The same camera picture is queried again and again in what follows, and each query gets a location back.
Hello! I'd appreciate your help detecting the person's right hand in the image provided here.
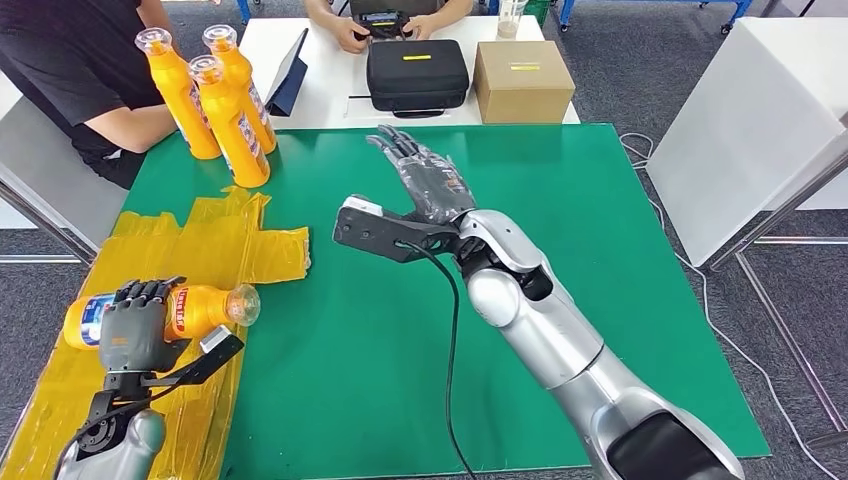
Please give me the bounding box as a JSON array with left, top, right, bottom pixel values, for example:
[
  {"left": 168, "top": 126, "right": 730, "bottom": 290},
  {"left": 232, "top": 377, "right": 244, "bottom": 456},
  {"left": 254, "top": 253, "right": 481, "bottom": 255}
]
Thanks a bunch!
[{"left": 331, "top": 15, "right": 372, "bottom": 54}]

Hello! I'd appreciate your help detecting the person's left hand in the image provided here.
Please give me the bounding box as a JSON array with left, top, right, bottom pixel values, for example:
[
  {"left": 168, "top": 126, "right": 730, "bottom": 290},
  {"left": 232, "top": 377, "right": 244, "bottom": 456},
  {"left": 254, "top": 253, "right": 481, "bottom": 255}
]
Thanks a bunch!
[{"left": 400, "top": 13, "right": 442, "bottom": 41}]

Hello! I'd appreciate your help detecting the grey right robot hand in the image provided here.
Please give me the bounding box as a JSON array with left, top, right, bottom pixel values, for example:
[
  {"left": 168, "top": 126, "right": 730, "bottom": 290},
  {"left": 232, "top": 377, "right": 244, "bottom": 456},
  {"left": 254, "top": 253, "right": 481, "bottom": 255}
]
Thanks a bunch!
[{"left": 366, "top": 124, "right": 478, "bottom": 225}]

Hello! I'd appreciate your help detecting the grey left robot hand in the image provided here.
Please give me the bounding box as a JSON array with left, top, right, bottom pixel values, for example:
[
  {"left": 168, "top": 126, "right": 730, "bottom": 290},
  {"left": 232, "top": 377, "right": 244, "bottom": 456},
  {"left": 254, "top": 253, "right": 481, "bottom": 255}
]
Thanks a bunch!
[{"left": 99, "top": 276, "right": 193, "bottom": 376}]

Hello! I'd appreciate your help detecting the black handheld controller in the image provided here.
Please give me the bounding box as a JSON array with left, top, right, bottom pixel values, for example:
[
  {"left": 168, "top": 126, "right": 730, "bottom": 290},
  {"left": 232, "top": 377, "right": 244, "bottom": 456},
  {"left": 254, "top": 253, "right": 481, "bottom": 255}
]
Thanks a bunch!
[{"left": 354, "top": 9, "right": 415, "bottom": 41}]

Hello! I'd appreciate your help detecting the orange bottle clear cap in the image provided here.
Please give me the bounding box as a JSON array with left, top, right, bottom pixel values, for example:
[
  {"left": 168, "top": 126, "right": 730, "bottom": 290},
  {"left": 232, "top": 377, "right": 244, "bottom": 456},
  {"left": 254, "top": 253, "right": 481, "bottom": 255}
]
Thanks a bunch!
[
  {"left": 134, "top": 26, "right": 223, "bottom": 161},
  {"left": 188, "top": 54, "right": 272, "bottom": 189},
  {"left": 201, "top": 24, "right": 278, "bottom": 156},
  {"left": 62, "top": 283, "right": 262, "bottom": 351}
]

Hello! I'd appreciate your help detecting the white table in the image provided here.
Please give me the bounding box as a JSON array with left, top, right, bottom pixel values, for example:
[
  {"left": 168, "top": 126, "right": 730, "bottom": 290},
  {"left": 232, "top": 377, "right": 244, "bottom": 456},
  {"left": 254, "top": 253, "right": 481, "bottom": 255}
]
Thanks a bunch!
[{"left": 238, "top": 14, "right": 581, "bottom": 130}]

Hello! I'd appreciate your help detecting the person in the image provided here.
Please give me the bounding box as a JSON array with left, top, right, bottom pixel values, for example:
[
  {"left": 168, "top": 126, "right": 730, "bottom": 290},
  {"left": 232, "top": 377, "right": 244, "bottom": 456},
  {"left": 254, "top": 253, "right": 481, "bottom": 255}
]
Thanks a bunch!
[
  {"left": 304, "top": 0, "right": 476, "bottom": 54},
  {"left": 0, "top": 0, "right": 179, "bottom": 190}
]

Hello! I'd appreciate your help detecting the black carrying case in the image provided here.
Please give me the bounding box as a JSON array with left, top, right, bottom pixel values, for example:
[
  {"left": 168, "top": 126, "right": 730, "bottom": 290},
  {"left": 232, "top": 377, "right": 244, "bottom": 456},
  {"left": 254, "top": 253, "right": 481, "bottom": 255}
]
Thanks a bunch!
[{"left": 366, "top": 38, "right": 470, "bottom": 119}]

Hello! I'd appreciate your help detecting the tablet in blue case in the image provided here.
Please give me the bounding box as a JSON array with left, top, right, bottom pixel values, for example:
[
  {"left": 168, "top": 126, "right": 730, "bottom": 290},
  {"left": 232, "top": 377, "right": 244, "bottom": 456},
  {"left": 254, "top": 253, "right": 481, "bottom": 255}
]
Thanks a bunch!
[{"left": 264, "top": 27, "right": 310, "bottom": 118}]

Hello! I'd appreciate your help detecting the clear plastic cup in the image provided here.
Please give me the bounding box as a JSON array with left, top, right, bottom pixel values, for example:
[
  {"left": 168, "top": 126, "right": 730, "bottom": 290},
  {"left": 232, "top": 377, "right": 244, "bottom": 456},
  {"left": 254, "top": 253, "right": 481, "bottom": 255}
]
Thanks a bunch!
[{"left": 496, "top": 0, "right": 530, "bottom": 40}]

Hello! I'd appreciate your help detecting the yellow tape patch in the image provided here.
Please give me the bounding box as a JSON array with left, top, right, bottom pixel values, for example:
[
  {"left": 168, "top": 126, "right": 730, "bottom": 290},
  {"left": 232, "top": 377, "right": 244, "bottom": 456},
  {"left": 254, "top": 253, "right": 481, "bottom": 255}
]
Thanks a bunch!
[{"left": 0, "top": 186, "right": 313, "bottom": 480}]

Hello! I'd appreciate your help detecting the brown cardboard box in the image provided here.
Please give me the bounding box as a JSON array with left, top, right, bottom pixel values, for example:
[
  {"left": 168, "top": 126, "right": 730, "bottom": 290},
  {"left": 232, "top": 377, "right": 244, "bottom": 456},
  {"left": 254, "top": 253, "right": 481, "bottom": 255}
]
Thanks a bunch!
[{"left": 472, "top": 40, "right": 576, "bottom": 125}]

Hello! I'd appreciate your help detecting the grey metal bar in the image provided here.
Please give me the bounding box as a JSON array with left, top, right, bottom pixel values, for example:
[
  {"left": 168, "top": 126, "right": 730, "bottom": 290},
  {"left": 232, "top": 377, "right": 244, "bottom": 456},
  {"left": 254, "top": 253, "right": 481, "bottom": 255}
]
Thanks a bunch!
[{"left": 0, "top": 165, "right": 99, "bottom": 266}]

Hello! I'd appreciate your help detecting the green table mat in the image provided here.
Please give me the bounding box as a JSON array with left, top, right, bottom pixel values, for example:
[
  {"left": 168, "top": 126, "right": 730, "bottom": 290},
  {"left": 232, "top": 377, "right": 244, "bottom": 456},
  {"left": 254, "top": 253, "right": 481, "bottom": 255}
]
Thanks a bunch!
[{"left": 122, "top": 123, "right": 771, "bottom": 480}]

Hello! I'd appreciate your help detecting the white panel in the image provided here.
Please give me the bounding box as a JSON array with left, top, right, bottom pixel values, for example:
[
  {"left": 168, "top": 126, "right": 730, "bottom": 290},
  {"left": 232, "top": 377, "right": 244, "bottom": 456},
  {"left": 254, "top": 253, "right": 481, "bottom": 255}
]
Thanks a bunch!
[
  {"left": 0, "top": 69, "right": 127, "bottom": 230},
  {"left": 645, "top": 16, "right": 848, "bottom": 268}
]

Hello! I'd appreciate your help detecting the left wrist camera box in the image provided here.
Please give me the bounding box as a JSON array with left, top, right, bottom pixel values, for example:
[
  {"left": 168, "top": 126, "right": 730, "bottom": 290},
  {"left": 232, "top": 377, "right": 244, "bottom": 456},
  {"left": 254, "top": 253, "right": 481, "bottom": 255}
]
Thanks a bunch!
[{"left": 142, "top": 324, "right": 246, "bottom": 389}]

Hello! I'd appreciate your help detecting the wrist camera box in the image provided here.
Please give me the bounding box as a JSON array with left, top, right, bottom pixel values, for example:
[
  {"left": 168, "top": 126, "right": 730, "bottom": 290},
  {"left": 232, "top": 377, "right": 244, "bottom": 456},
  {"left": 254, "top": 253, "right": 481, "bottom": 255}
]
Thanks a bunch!
[
  {"left": 332, "top": 194, "right": 465, "bottom": 264},
  {"left": 142, "top": 324, "right": 246, "bottom": 389}
]

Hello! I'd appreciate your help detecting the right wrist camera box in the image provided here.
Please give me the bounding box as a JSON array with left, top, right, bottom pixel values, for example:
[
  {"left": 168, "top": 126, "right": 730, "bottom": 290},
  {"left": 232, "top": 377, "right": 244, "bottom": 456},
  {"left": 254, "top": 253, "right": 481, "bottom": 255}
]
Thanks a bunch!
[{"left": 332, "top": 194, "right": 465, "bottom": 264}]

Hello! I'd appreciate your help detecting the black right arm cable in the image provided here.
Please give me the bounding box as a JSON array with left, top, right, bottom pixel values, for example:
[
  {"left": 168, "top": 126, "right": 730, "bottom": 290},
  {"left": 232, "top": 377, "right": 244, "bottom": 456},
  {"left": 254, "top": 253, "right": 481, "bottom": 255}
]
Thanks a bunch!
[{"left": 397, "top": 239, "right": 480, "bottom": 480}]

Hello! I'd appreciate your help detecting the white floor cable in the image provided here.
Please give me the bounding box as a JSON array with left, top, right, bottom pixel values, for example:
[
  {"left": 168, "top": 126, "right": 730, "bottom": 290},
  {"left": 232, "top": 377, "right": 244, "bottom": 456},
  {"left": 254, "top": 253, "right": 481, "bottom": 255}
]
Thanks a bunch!
[{"left": 619, "top": 131, "right": 843, "bottom": 480}]

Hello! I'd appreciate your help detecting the grey metal frame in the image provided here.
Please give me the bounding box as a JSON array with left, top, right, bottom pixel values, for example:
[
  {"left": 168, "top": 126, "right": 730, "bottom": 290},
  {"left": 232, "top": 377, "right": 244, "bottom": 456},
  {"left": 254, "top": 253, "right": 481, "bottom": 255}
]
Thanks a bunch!
[{"left": 708, "top": 132, "right": 848, "bottom": 458}]

